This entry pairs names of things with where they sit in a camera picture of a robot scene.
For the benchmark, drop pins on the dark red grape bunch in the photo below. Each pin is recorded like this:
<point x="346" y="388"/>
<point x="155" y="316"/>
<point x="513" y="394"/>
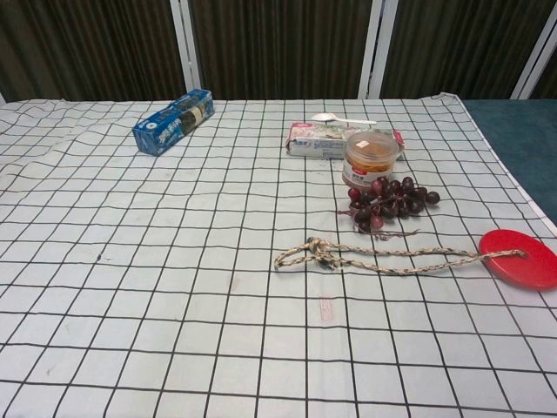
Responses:
<point x="391" y="200"/>

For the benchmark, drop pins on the dark corrugated partition panel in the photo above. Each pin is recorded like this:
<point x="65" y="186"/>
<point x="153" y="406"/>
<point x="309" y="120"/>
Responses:
<point x="87" y="43"/>
<point x="283" y="43"/>
<point x="457" y="43"/>
<point x="549" y="82"/>

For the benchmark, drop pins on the clear plastic snack jar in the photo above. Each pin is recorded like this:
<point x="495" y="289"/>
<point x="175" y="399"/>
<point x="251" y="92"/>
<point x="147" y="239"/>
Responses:
<point x="370" y="161"/>

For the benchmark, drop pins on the red plastic disc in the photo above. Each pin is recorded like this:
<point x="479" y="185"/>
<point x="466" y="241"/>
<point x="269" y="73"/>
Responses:
<point x="535" y="270"/>

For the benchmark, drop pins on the pink floral snack box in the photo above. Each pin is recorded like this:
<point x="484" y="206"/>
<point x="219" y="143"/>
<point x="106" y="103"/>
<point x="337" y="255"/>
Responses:
<point x="313" y="141"/>

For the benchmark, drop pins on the white partition frame post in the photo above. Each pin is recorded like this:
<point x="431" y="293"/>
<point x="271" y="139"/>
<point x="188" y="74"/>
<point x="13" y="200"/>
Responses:
<point x="535" y="61"/>
<point x="375" y="52"/>
<point x="185" y="43"/>

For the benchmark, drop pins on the blue cookie box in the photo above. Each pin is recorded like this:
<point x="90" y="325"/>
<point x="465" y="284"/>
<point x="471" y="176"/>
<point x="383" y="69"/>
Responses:
<point x="165" y="130"/>

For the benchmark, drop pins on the white plastic spoon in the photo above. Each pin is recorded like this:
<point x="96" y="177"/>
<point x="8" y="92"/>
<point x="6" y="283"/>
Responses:
<point x="324" y="116"/>

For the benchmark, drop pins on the white black-grid tablecloth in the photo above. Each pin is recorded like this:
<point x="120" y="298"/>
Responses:
<point x="174" y="261"/>

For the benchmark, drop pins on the teal table cover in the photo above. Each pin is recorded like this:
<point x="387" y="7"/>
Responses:
<point x="522" y="143"/>

